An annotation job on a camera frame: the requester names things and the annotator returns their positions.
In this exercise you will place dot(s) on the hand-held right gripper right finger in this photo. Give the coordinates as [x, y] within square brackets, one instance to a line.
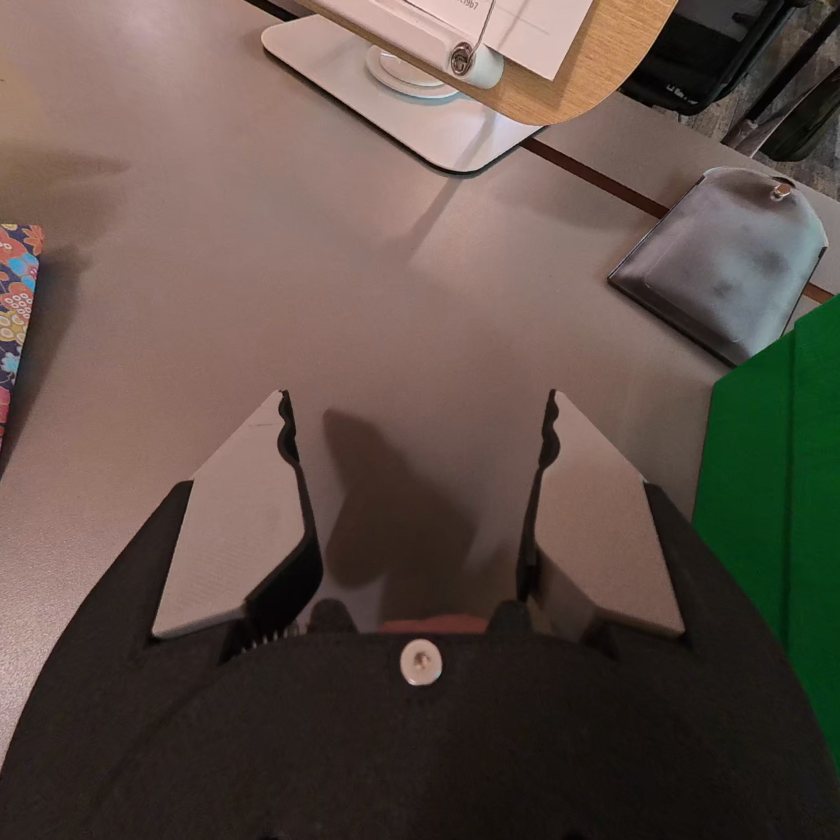
[604, 531]

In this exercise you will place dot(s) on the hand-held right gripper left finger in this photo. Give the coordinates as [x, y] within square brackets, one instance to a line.
[236, 525]

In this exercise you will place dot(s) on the floral origami paper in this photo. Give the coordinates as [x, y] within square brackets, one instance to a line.
[16, 315]

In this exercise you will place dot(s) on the green plastic bin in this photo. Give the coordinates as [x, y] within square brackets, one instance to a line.
[768, 492]

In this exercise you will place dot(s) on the grey leather pouch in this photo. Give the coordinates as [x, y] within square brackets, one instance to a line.
[728, 262]

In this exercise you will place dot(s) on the wooden document stand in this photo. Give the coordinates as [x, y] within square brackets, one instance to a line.
[577, 92]

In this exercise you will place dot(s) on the white instruction sheet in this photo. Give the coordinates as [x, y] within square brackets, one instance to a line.
[525, 33]

